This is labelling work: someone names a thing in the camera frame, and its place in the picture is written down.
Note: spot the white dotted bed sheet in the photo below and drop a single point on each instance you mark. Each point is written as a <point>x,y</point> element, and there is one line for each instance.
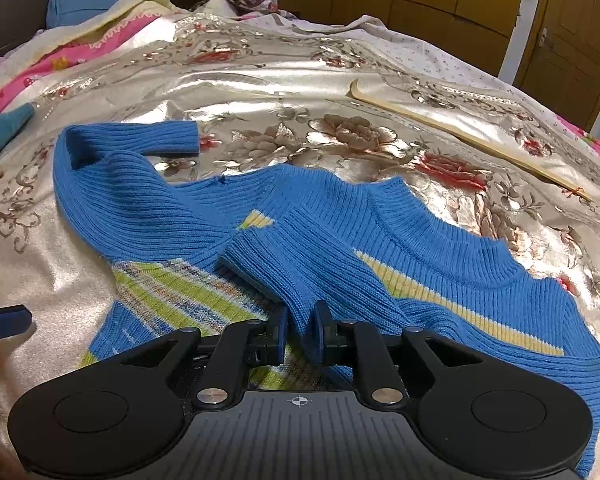
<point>430,60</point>

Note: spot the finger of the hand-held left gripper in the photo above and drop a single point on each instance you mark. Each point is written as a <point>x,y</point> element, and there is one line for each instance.
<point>5,322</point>

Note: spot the folded blue cloth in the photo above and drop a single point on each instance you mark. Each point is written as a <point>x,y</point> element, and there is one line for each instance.
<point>80,5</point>

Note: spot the teal cloth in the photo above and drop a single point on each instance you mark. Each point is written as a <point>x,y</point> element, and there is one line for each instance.
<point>0,127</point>

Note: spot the pink blanket with cream trim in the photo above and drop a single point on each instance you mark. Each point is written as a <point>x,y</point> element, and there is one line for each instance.
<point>70,55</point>

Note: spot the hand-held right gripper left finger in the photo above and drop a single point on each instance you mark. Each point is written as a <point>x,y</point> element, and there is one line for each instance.
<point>280,332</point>

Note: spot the satin floral bedspread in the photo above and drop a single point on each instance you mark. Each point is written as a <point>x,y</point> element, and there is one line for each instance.
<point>280,90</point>

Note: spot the brown wooden door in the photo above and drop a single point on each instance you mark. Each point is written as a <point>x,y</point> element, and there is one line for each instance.
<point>575,35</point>

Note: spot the pink floral sheet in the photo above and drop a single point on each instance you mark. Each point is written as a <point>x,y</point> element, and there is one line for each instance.
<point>595,145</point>

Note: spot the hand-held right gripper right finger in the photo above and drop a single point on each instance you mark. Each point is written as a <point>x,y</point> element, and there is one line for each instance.
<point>322,336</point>

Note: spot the blue ribbed knit sweater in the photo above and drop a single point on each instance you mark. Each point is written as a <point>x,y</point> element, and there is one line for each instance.
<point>430,270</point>

